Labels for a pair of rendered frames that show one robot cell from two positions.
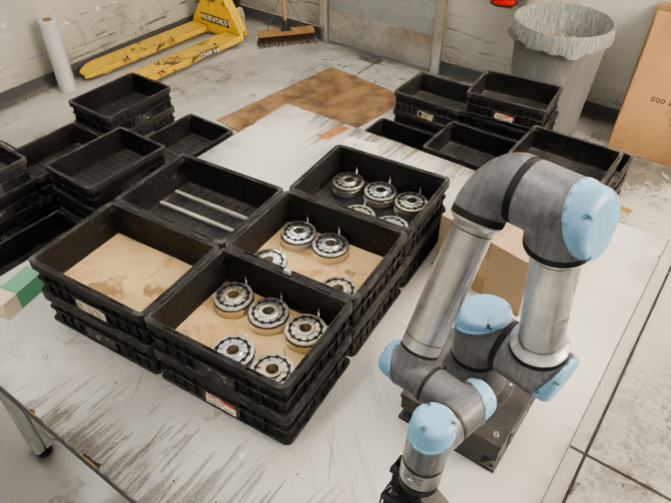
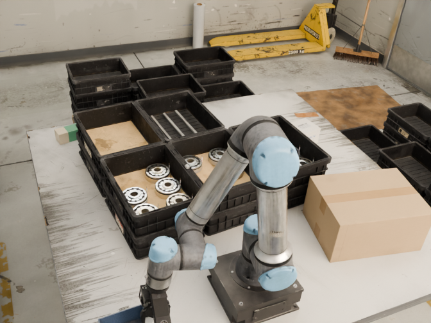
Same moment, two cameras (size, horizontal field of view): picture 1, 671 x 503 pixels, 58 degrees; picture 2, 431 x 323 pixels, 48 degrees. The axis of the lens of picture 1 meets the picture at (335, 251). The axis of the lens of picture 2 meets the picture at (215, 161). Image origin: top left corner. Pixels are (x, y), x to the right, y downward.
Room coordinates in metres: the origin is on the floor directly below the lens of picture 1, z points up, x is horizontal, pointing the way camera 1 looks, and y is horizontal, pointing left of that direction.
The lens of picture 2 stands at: (-0.22, -0.74, 2.11)
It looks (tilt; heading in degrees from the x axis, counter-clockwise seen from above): 36 degrees down; 29
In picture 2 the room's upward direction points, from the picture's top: 4 degrees clockwise
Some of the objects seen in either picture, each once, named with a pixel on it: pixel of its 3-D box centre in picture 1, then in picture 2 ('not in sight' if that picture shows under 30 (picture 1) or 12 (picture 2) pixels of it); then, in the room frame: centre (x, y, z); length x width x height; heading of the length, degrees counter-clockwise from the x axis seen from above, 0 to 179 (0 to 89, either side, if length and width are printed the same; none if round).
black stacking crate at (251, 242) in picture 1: (318, 256); (218, 170); (1.25, 0.05, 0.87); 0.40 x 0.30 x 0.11; 59
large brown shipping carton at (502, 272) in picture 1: (518, 235); (364, 213); (1.42, -0.55, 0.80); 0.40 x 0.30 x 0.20; 134
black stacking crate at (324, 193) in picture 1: (369, 200); (276, 153); (1.50, -0.10, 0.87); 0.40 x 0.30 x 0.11; 59
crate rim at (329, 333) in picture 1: (250, 313); (152, 178); (0.99, 0.20, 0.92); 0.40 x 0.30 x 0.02; 59
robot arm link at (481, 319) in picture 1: (483, 329); (261, 236); (0.89, -0.32, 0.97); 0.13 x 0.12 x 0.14; 44
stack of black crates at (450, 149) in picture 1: (469, 176); (411, 185); (2.45, -0.65, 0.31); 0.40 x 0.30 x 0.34; 54
